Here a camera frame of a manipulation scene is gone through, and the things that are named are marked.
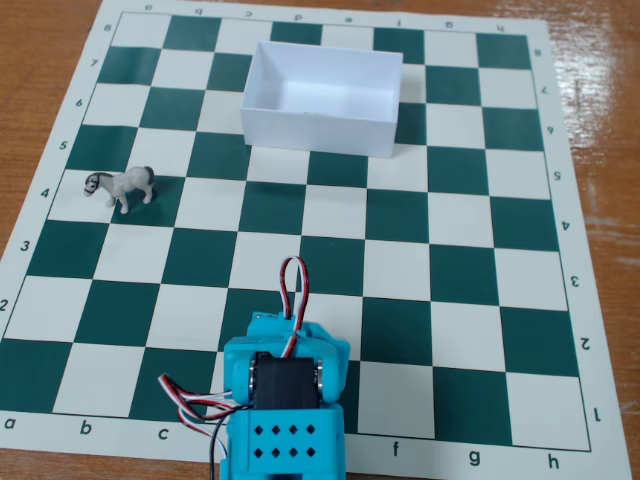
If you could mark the small grey white toy horse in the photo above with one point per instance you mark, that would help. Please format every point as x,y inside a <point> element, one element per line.
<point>125,184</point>

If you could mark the turquoise robot arm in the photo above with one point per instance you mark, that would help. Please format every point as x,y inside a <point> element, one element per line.
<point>285,435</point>

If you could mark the white open rectangular box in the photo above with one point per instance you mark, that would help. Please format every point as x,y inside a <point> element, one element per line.
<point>320,127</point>

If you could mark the green and white chessboard mat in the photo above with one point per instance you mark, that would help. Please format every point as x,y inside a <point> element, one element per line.
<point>450,280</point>

